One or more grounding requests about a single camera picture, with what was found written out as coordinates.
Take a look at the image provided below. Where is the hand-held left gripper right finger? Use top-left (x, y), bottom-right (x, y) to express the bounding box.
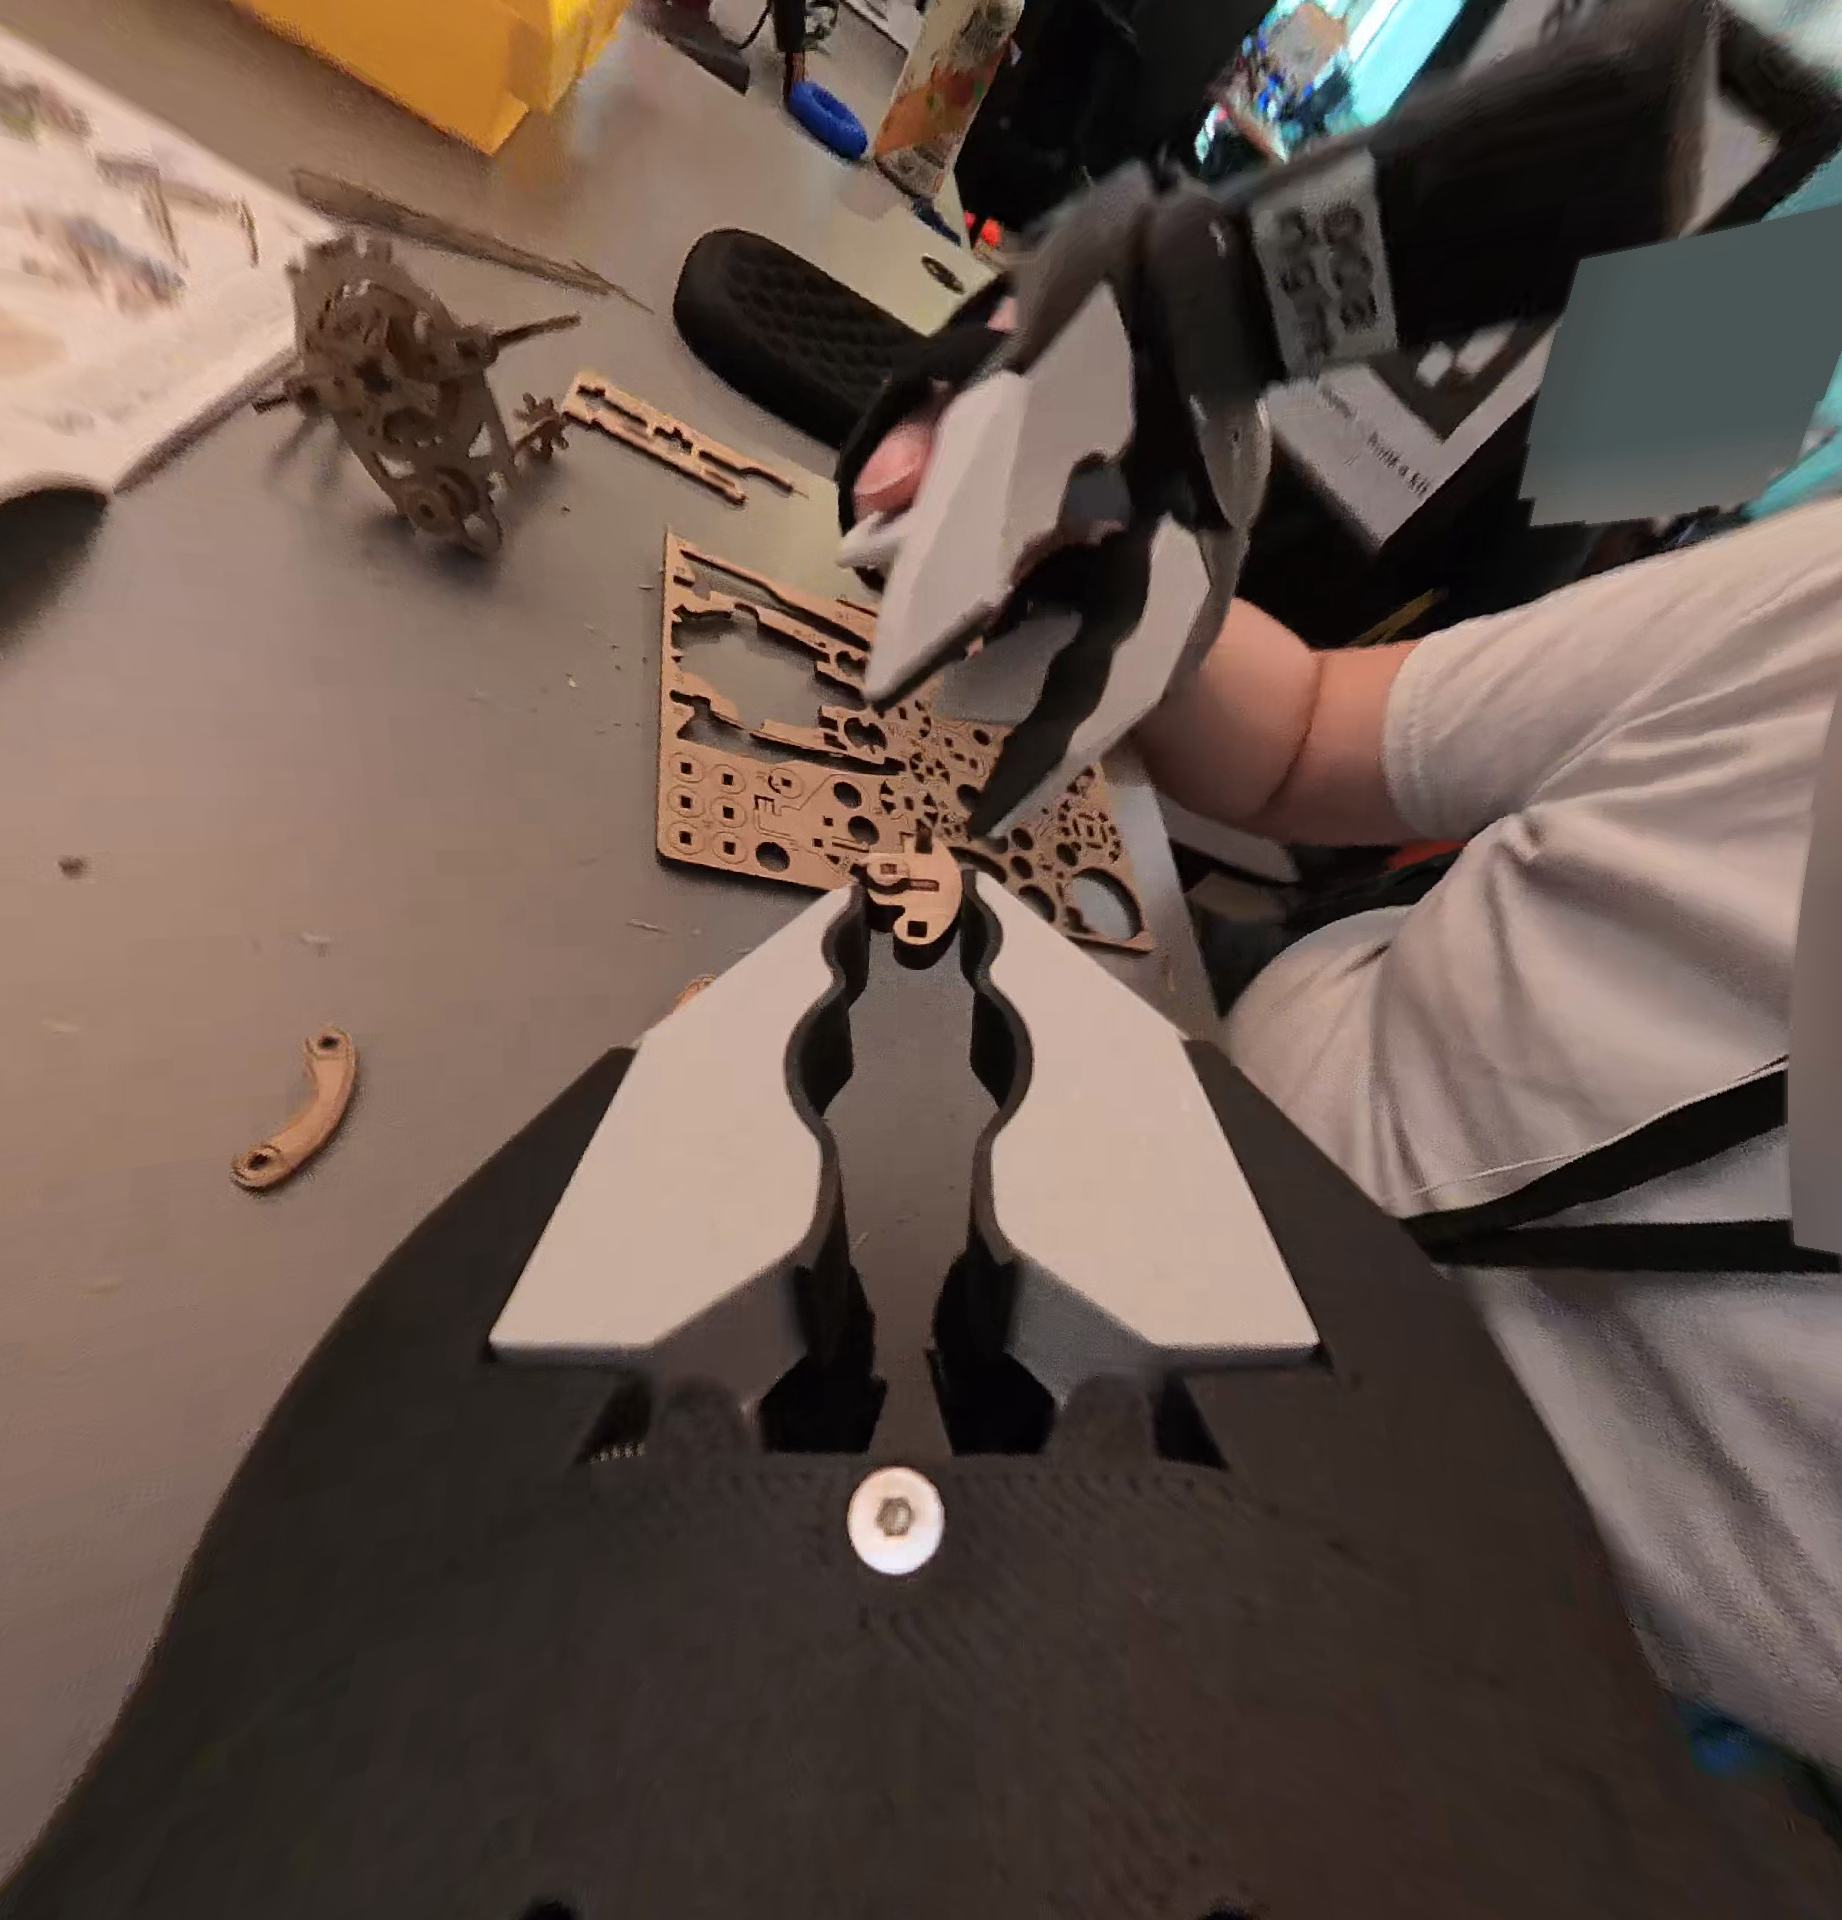
top-left (962, 876), bottom-right (1325, 1419)

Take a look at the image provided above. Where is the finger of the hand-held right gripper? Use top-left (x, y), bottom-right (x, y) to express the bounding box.
top-left (860, 281), bottom-right (1142, 709)
top-left (969, 517), bottom-right (1254, 841)

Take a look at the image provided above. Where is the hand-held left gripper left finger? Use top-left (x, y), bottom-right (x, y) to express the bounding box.
top-left (490, 886), bottom-right (881, 1419)

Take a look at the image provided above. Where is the laser-cut plywood sheet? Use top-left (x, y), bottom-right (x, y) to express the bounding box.
top-left (655, 528), bottom-right (1160, 957)

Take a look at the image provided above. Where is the small round wooden part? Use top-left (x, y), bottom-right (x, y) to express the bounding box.
top-left (867, 848), bottom-right (965, 949)

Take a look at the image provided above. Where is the person's right forearm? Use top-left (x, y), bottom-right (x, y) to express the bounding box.
top-left (1133, 597), bottom-right (1431, 845)

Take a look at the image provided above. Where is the partly built wooden model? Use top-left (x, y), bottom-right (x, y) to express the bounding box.
top-left (253, 231), bottom-right (579, 562)

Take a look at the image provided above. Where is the person's right hand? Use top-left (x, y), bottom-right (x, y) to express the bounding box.
top-left (843, 417), bottom-right (943, 519)

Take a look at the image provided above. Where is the computer screen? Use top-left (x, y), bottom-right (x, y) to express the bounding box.
top-left (1192, 0), bottom-right (1476, 160)

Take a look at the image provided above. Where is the black textured rounded object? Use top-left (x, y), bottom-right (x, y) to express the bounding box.
top-left (672, 228), bottom-right (996, 450)

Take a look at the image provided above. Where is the curved wooden part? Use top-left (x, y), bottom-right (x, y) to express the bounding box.
top-left (229, 1024), bottom-right (361, 1193)

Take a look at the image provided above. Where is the colourful printed carton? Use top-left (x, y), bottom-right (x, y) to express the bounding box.
top-left (868, 0), bottom-right (1026, 200)

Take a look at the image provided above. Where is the person in white shirt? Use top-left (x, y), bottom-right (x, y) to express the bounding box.
top-left (1222, 485), bottom-right (1842, 1802)

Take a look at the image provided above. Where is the dark flat strip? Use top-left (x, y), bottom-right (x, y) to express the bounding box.
top-left (289, 167), bottom-right (655, 316)

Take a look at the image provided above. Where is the yellow plastic bin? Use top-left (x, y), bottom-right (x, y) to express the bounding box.
top-left (229, 0), bottom-right (628, 157)

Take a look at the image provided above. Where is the printed instruction sheet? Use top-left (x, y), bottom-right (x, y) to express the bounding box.
top-left (0, 6), bottom-right (336, 531)

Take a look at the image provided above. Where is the wooden strip frame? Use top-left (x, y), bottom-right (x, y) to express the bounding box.
top-left (561, 370), bottom-right (804, 507)

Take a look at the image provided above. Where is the blue ring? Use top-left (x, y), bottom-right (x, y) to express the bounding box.
top-left (786, 77), bottom-right (871, 164)

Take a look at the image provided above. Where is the black shoulder strap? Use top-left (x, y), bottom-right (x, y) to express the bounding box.
top-left (1402, 1068), bottom-right (1842, 1279)

